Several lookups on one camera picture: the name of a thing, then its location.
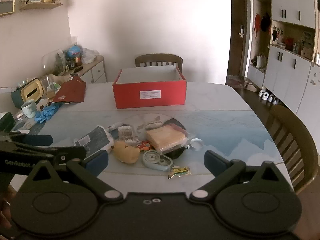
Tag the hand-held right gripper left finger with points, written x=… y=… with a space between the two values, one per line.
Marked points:
x=98 y=162

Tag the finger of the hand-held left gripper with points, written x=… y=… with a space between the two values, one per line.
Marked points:
x=72 y=153
x=37 y=140

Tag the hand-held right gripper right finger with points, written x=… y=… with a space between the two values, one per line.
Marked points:
x=214 y=162

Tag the dark grey packet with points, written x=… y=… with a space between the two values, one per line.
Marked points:
x=93 y=140

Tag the tan plush toy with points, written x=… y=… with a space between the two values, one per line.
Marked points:
x=126 y=152

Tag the yellow green sachet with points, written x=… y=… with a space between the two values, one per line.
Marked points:
x=179 y=173

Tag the pink cotton swab pack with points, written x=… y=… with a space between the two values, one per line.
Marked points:
x=125 y=134

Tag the white glue tube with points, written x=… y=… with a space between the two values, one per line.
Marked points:
x=113 y=126

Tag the clear pack of tan blocks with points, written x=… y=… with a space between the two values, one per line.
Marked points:
x=166 y=137

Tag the light blue correction tape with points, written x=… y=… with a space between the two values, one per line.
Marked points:
x=156 y=160

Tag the red cardboard box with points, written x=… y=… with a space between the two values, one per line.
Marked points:
x=150 y=93

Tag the person's left hand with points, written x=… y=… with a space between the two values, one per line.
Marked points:
x=6 y=205

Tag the blue cloth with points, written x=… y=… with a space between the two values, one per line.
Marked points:
x=47 y=112

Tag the white mug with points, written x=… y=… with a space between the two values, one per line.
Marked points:
x=28 y=108

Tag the dark green container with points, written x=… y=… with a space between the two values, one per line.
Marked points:
x=7 y=122

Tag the teal yellow tissue box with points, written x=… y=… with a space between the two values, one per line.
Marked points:
x=28 y=91

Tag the clear glass cup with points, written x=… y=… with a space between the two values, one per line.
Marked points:
x=48 y=87

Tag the clear plastic cover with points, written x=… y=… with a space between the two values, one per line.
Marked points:
x=53 y=61

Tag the wooden chair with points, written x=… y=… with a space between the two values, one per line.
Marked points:
x=295 y=140
x=158 y=59

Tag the beige slippers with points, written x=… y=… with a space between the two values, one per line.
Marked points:
x=250 y=86

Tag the row of shoes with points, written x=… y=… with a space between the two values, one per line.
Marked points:
x=268 y=97

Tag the white sideboard cabinet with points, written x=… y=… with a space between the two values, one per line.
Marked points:
x=96 y=71

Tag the dark jar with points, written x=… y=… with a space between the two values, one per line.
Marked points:
x=70 y=61

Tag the red sauce jar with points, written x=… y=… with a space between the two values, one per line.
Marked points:
x=79 y=60

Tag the white plastic bag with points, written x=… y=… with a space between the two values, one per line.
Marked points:
x=90 y=55

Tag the brown door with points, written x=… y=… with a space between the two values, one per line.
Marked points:
x=237 y=37

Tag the white wall cabinet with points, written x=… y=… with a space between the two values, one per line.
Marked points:
x=287 y=55

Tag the wooden wall shelf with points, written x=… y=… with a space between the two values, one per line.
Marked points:
x=41 y=5

